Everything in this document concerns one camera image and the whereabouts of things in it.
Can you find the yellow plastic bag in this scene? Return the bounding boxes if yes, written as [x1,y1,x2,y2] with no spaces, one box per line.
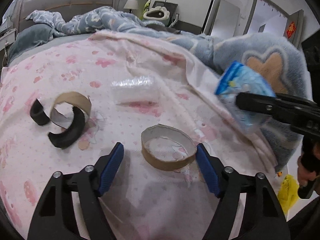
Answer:
[277,174,299,212]

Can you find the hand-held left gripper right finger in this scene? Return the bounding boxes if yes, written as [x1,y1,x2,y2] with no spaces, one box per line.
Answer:
[196,143,292,240]

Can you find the clear plastic wrap wad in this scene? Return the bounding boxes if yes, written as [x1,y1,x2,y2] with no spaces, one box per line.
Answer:
[110,76,161,106]

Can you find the blue fleece blanket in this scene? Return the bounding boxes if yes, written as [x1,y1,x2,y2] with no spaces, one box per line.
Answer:
[212,32,313,173]

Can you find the blue cloud print duvet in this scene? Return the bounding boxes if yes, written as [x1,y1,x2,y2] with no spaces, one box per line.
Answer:
[25,7,225,66]

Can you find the brown cardboard tape ring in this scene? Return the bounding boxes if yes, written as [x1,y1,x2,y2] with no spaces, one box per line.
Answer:
[141,124,198,172]

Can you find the red paper decoration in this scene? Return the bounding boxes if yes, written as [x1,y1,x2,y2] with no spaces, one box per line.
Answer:
[286,22,296,39]

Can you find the small black curled strip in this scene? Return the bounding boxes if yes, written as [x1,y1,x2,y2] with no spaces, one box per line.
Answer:
[30,98,51,126]

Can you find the grey upholstered bed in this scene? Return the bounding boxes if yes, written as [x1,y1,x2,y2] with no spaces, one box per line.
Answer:
[0,0,314,240]

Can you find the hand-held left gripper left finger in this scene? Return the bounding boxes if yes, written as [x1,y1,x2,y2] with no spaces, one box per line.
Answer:
[27,142,125,240]

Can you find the blue snack packet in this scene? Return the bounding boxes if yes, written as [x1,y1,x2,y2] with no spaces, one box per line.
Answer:
[215,61,277,133]

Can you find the grey door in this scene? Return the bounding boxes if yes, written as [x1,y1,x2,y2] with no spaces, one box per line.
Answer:
[281,9,304,49]

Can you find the white vanity desk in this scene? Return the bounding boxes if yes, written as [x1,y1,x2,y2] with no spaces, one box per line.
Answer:
[0,17,17,43]

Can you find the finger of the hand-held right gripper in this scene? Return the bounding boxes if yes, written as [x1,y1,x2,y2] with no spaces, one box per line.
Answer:
[275,93,320,110]
[236,92,301,127]

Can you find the pink printed blanket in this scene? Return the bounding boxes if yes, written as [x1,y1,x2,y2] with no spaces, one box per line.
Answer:
[0,30,281,240]

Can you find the cone shade table lamp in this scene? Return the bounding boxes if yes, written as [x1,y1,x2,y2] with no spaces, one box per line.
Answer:
[123,0,139,13]

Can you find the grey cat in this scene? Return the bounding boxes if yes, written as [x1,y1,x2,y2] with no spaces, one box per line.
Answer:
[145,23,181,34]

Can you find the black framed panel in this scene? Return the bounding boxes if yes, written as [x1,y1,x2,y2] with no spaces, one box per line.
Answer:
[152,1,179,18]

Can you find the grey blue pillow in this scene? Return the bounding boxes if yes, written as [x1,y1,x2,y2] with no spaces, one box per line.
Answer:
[9,24,54,61]

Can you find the torn brown cardboard strip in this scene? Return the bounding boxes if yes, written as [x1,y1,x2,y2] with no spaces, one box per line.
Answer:
[50,92,92,128]

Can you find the white wardrobe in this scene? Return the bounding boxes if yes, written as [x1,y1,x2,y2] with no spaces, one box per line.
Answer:
[139,0,241,37]

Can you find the large black curled strip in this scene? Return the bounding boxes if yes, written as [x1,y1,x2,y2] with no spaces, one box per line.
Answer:
[48,106,87,150]

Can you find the person's right hand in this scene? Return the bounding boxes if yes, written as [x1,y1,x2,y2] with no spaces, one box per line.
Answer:
[298,152,320,188]

